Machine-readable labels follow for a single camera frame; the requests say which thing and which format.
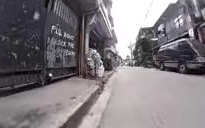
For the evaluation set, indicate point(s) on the pile of white bags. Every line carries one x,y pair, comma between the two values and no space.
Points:
94,63

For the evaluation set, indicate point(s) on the grey asphalt road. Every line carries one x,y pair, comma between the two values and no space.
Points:
156,100

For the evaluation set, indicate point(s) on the dark metal gate with writing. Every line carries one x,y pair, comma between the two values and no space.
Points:
30,43

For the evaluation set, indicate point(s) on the dark van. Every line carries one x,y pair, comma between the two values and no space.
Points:
183,55

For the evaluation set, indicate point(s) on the concrete kerb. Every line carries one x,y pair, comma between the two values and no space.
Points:
93,113

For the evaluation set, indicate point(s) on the row of buildings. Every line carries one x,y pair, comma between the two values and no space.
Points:
101,28
176,20

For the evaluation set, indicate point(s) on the tree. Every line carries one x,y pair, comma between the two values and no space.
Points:
143,50

